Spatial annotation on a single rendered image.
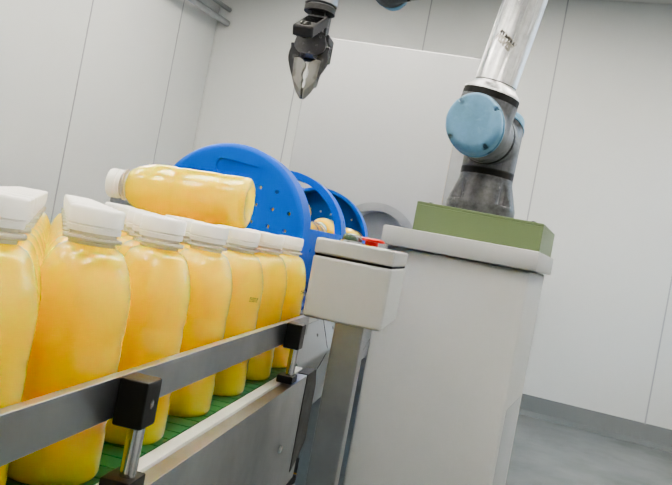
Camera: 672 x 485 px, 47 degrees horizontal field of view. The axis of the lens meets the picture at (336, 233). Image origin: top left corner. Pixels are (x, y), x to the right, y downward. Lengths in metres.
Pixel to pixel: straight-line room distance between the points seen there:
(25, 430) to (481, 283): 1.19
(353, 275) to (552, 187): 5.60
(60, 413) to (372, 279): 0.52
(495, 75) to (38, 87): 4.70
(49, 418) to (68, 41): 5.73
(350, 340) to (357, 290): 0.11
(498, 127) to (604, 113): 5.08
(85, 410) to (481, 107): 1.15
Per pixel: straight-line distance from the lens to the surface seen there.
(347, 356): 1.03
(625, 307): 6.43
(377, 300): 0.94
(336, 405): 1.05
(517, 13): 1.61
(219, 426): 0.80
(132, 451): 0.58
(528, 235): 1.59
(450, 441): 1.59
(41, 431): 0.49
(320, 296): 0.95
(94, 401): 0.54
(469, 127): 1.54
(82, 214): 0.56
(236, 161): 1.37
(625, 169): 6.50
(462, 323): 1.56
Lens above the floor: 1.10
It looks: level
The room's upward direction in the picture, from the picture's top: 11 degrees clockwise
